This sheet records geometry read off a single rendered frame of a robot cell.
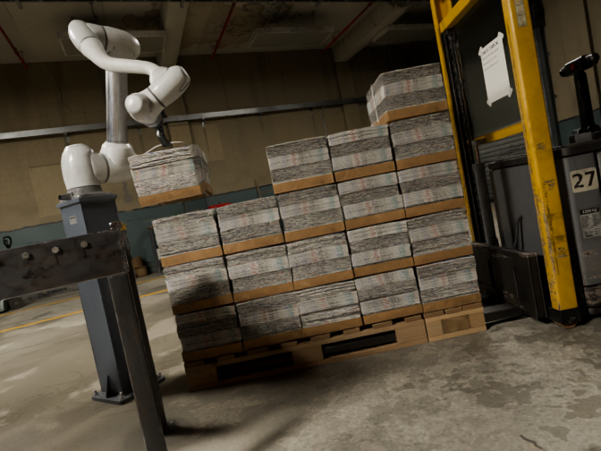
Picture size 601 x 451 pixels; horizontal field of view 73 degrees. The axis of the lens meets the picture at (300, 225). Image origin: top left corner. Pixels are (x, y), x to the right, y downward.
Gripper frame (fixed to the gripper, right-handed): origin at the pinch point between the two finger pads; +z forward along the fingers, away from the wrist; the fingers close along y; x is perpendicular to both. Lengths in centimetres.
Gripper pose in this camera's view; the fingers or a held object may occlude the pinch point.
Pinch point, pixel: (166, 130)
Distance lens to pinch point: 218.2
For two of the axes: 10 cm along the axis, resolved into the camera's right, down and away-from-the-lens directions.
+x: 9.8, -1.9, 0.2
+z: -0.2, 0.3, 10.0
